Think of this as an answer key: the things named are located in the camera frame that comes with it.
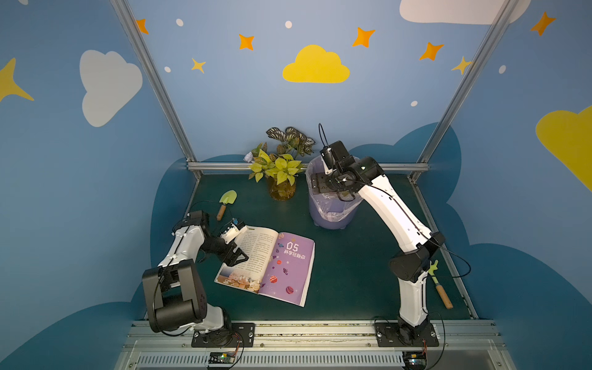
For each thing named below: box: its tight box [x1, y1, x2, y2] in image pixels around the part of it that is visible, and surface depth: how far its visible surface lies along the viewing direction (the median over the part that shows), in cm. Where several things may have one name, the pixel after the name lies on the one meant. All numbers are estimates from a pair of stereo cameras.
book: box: [215, 225, 317, 307], surface depth 90 cm
